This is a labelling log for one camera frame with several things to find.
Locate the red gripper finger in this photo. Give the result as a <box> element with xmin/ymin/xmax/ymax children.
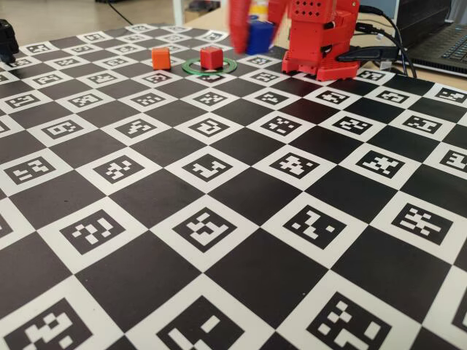
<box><xmin>267</xmin><ymin>0</ymin><xmax>292</xmax><ymax>49</ymax></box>
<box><xmin>228</xmin><ymin>0</ymin><xmax>253</xmax><ymax>55</ymax></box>

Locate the blue cube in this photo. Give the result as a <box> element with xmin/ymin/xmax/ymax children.
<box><xmin>247</xmin><ymin>20</ymin><xmax>275</xmax><ymax>55</ymax></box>

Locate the red cube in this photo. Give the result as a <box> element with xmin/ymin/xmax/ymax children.
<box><xmin>199</xmin><ymin>46</ymin><xmax>224</xmax><ymax>70</ymax></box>

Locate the orange cube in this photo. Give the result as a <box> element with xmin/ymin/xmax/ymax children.
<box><xmin>151</xmin><ymin>46</ymin><xmax>172</xmax><ymax>71</ymax></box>

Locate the white table leg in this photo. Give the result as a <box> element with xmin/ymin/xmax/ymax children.
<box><xmin>171</xmin><ymin>0</ymin><xmax>188</xmax><ymax>26</ymax></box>

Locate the black flat plug adapter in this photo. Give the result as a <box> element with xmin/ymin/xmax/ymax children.
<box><xmin>336</xmin><ymin>45</ymin><xmax>398</xmax><ymax>63</ymax></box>

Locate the pale blue panel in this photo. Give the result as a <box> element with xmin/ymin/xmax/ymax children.
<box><xmin>359</xmin><ymin>0</ymin><xmax>401</xmax><ymax>21</ymax></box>

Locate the black laptop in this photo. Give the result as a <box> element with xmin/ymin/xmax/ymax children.
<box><xmin>395</xmin><ymin>0</ymin><xmax>467</xmax><ymax>76</ymax></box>

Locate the black white marker checkerboard mat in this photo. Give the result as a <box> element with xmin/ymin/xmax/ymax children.
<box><xmin>0</xmin><ymin>22</ymin><xmax>467</xmax><ymax>350</ymax></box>

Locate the black clamp device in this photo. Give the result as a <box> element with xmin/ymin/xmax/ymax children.
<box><xmin>0</xmin><ymin>18</ymin><xmax>20</xmax><ymax>66</ymax></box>

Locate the green ring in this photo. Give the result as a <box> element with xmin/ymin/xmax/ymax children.
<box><xmin>181</xmin><ymin>56</ymin><xmax>239</xmax><ymax>77</ymax></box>

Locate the black cable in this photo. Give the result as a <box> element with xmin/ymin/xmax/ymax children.
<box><xmin>359</xmin><ymin>5</ymin><xmax>419</xmax><ymax>78</ymax></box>
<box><xmin>355</xmin><ymin>22</ymin><xmax>409</xmax><ymax>77</ymax></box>

